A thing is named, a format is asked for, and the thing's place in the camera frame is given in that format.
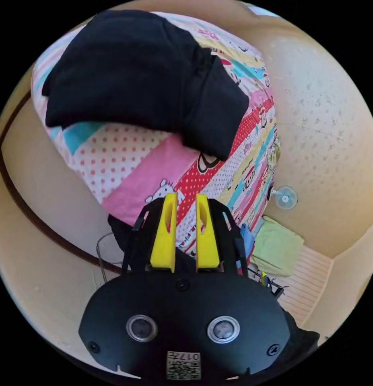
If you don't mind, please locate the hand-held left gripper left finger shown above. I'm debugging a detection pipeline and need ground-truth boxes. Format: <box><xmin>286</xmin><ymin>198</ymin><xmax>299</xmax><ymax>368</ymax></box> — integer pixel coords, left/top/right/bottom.
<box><xmin>150</xmin><ymin>193</ymin><xmax>178</xmax><ymax>273</ymax></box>

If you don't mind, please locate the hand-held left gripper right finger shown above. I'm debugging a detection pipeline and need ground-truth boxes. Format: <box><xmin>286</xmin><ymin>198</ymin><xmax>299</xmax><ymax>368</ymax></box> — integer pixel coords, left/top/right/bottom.
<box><xmin>196</xmin><ymin>193</ymin><xmax>220</xmax><ymax>273</ymax></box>

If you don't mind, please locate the black long sleeve shirt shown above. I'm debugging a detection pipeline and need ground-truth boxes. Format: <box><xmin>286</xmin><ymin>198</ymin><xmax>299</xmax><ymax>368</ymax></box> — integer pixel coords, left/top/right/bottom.
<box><xmin>41</xmin><ymin>9</ymin><xmax>250</xmax><ymax>162</ymax></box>

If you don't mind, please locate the light green cloth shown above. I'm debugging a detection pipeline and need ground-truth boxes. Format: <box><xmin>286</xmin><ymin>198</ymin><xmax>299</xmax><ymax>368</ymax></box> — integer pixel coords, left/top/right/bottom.
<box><xmin>250</xmin><ymin>216</ymin><xmax>305</xmax><ymax>278</ymax></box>

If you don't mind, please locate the bed with printed patchwork sheet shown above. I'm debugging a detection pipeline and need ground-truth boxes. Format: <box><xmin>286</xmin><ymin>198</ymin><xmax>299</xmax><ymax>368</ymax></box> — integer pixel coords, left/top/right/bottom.
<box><xmin>31</xmin><ymin>11</ymin><xmax>281</xmax><ymax>273</ymax></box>

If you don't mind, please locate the clear suction cup hook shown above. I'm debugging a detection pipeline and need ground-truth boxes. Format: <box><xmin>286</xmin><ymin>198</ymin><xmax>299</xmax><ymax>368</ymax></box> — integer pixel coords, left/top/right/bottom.
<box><xmin>270</xmin><ymin>185</ymin><xmax>299</xmax><ymax>210</ymax></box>

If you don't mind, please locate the person's body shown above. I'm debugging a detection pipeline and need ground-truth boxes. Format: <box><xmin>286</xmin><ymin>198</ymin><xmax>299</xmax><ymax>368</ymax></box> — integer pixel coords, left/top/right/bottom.
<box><xmin>278</xmin><ymin>306</ymin><xmax>321</xmax><ymax>362</ymax></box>

